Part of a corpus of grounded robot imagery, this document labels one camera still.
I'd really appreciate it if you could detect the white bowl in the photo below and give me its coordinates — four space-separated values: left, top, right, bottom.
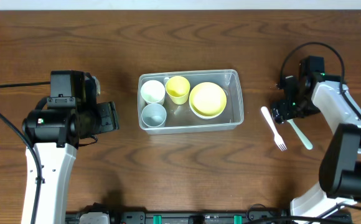
195 113 220 119

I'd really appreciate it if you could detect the white plastic fork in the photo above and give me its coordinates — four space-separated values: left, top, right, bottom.
260 106 287 151

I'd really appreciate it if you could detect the pale green spoon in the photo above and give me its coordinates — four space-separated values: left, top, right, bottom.
287 119 313 150

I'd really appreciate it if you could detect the white cup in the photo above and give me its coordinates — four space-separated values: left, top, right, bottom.
141 80 166 105

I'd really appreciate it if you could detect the grey cup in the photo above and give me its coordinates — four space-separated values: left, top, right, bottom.
141 103 167 128

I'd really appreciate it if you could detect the yellow bowl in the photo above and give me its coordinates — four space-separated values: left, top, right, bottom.
189 82 227 116

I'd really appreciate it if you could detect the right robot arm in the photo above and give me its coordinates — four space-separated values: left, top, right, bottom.
271 72 361 223

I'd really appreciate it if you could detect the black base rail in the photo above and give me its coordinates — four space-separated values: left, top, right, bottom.
65 202 353 224

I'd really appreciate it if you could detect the yellow cup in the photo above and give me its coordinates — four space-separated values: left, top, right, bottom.
165 76 190 105

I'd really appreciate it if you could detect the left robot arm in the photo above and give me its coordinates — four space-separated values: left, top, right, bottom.
21 70 119 223

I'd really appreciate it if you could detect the clear plastic container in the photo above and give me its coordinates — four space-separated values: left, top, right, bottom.
138 69 244 134

